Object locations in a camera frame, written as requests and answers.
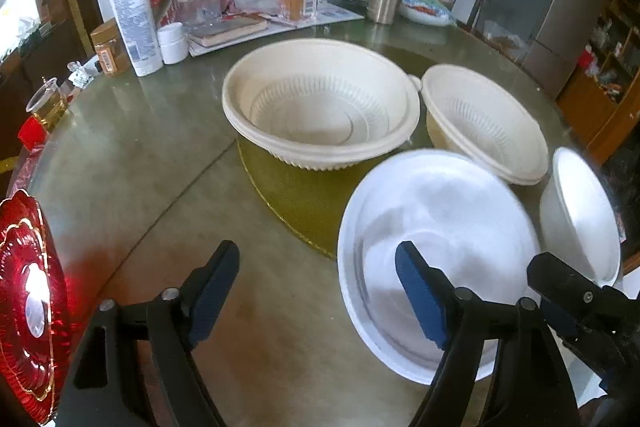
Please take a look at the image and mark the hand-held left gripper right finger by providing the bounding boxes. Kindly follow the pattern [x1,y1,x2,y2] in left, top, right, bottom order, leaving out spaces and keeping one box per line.
[394,239,571,427]

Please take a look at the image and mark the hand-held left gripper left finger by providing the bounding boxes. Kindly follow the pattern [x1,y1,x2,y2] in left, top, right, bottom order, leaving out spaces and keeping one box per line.
[57,239,241,427]

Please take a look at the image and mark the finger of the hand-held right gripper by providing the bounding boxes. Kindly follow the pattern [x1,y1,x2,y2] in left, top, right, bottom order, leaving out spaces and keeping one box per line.
[526,251,640,375]

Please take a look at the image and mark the large white foam bowl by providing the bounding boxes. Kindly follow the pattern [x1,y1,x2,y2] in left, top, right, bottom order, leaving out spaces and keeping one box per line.
[337,149,544,383]

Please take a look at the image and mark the small white foam bowl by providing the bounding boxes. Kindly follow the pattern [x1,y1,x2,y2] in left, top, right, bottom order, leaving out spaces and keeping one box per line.
[539,147,623,288]

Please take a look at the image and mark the medium cream ribbed bowl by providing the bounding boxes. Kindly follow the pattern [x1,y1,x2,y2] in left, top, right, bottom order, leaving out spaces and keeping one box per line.
[410,64,550,186]

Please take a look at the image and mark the red glass plate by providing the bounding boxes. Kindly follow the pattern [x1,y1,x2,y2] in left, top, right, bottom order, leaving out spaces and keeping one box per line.
[0,189,72,426]

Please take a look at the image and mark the large cream ribbed bowl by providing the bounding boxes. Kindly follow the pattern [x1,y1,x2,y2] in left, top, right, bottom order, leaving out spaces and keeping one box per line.
[222,39,421,170]

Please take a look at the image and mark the round gold mat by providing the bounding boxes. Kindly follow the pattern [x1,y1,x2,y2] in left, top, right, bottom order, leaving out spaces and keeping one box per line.
[237,137,396,260]

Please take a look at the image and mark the wooden cabinet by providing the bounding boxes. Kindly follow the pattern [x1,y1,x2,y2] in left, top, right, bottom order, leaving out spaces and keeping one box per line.
[554,0,640,168]

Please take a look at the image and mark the red bottle cap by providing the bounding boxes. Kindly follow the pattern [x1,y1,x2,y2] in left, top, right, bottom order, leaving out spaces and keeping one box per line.
[18,117,42,148]

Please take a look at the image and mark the glass cup of tea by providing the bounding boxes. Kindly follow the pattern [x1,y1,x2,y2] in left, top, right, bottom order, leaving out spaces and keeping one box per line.
[26,77,69,131]

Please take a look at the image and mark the small white jar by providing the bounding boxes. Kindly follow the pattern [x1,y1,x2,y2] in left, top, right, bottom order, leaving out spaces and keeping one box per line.
[157,22,190,66]

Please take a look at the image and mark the brown leather book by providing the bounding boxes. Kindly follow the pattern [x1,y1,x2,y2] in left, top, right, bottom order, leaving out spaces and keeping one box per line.
[188,15,269,49]

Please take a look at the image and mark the brown cardboard box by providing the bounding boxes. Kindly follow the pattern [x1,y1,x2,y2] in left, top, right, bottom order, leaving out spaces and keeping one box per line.
[89,18,132,78]

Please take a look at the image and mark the blue patterned plate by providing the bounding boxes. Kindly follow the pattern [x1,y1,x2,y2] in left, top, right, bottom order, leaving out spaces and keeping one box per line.
[399,0,457,28]

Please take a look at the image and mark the printed paper sheet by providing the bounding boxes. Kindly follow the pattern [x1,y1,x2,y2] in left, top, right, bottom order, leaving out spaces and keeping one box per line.
[189,0,367,58]

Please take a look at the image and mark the white lotion tube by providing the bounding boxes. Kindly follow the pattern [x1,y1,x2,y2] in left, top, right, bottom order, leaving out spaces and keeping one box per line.
[103,0,165,78]

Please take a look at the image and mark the grey refrigerator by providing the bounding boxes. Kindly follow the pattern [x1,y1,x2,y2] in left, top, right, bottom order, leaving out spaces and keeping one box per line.
[474,0,622,100]

